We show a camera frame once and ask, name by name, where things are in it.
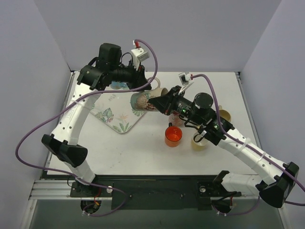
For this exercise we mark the cream shell pattern mug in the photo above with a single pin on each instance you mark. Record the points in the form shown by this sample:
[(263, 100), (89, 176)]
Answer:
[(139, 101)]

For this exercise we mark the orange mug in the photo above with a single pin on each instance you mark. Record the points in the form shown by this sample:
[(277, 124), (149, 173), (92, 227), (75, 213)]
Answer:
[(172, 135)]

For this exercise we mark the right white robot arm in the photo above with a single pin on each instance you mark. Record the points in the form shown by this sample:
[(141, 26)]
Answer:
[(274, 179)]

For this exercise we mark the floral serving tray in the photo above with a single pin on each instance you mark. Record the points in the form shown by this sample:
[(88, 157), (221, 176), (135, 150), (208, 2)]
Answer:
[(114, 110)]

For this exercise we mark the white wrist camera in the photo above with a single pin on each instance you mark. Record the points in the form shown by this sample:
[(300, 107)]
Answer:
[(138, 56), (186, 80)]

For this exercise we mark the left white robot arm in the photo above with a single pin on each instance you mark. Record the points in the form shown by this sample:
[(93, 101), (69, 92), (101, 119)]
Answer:
[(98, 74)]

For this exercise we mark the pink mug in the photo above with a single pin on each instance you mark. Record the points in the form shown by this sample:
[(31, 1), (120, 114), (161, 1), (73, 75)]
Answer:
[(175, 120)]

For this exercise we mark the yellow squat mug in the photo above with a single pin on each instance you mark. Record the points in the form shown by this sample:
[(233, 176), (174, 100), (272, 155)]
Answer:
[(197, 145)]

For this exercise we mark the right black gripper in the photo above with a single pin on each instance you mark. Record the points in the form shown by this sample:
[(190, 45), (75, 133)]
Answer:
[(171, 101)]

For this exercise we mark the beige round mug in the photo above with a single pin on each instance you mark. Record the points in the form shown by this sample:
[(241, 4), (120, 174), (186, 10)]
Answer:
[(224, 114)]

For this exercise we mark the blue butterfly mug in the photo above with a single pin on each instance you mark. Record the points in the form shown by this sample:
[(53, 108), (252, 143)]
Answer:
[(118, 85)]

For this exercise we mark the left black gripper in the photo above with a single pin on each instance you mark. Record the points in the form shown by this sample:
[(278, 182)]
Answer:
[(140, 78)]

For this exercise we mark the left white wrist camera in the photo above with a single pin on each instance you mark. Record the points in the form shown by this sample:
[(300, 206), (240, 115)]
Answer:
[(138, 56)]

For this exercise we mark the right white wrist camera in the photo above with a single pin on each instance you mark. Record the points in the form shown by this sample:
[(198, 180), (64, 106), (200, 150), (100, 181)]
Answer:
[(186, 80)]

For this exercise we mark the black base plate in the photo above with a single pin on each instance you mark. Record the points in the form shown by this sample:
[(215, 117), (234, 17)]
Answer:
[(155, 192)]

